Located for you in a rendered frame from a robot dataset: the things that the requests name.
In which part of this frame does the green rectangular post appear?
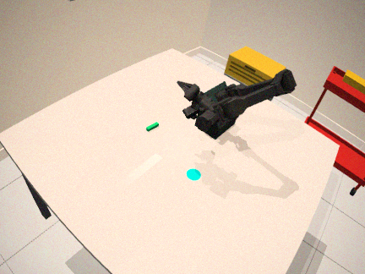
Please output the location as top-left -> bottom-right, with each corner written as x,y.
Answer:
145,122 -> 159,132

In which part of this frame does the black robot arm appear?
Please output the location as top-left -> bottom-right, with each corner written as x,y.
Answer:
182,69 -> 297,132

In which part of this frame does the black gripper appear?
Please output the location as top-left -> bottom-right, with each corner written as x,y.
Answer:
177,80 -> 214,112

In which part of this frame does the cyan circle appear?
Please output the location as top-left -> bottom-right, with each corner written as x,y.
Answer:
187,169 -> 201,180

